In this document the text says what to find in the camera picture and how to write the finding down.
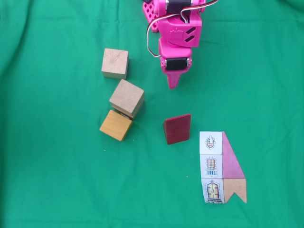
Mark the red triangular wooden block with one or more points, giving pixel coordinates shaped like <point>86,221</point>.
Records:
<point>178,129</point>

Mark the yellow notched wooden block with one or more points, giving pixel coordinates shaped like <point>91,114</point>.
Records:
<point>115,124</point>

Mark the wooden cube balcony window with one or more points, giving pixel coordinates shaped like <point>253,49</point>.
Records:
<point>126,95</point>

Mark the wooden cube oval window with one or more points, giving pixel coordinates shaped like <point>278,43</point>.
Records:
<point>115,62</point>

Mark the green cloth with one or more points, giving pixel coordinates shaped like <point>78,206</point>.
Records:
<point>47,166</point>

